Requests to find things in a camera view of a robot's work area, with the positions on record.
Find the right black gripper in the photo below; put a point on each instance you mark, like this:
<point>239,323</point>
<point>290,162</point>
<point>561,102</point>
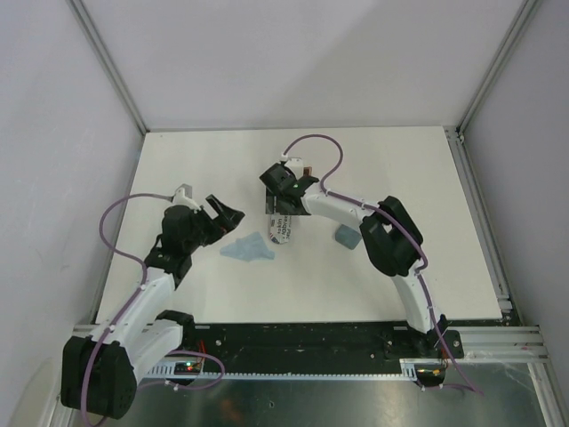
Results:
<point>271,205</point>

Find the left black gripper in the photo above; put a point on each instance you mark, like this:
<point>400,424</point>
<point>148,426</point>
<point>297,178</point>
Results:
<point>226,221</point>

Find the newspaper print pouch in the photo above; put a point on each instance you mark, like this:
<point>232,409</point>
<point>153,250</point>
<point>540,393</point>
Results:
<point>280,228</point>

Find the blue glasses case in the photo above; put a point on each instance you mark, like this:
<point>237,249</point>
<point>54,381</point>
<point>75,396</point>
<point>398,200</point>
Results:
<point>347,237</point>

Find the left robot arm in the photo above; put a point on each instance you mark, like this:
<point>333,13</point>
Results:
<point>101,371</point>

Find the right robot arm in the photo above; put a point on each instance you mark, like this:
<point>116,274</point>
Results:
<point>391,238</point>

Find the crumpled blue cleaning cloth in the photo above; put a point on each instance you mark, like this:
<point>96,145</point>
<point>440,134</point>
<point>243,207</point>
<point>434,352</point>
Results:
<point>249,248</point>

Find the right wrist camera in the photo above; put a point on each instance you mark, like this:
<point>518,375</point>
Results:
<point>294,164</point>

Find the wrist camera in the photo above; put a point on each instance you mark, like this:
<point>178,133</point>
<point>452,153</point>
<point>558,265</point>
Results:
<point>294,164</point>
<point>183,196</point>

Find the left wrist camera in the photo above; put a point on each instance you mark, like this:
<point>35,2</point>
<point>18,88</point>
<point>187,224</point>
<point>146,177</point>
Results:
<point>183,196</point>

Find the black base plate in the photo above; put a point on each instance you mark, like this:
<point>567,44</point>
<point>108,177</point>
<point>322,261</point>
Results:
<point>353,348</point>

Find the aluminium frame rail front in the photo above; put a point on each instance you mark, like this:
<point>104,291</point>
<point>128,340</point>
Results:
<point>473,338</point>

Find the left aluminium corner post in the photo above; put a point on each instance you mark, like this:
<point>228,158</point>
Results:
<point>93,36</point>

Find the aluminium corner post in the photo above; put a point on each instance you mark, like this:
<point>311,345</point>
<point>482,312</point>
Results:
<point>93,36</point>
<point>513,36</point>

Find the right aluminium corner post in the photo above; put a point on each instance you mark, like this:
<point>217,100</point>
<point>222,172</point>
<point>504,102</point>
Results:
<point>513,36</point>

